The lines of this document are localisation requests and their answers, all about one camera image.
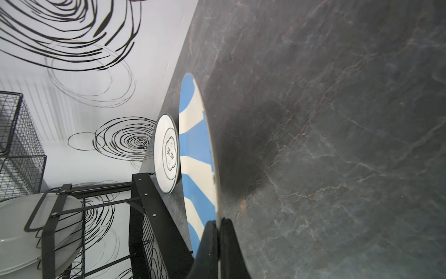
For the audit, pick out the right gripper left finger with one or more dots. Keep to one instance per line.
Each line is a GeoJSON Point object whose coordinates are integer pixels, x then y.
{"type": "Point", "coordinates": [205, 265]}

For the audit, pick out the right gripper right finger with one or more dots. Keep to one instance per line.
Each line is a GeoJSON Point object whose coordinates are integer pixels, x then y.
{"type": "Point", "coordinates": [231, 258]}

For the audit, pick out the blue striped plate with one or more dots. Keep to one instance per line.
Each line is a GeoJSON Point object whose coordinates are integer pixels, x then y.
{"type": "Point", "coordinates": [22, 223]}
{"type": "Point", "coordinates": [199, 169]}

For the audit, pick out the white plate black flower outline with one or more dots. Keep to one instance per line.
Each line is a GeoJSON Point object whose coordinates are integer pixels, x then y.
{"type": "Point", "coordinates": [166, 154]}

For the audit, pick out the black wire dish rack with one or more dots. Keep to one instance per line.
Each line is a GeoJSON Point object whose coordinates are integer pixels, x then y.
{"type": "Point", "coordinates": [127, 232]}

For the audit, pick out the black wire wall basket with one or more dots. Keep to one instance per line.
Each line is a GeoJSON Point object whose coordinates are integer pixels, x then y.
{"type": "Point", "coordinates": [23, 158]}

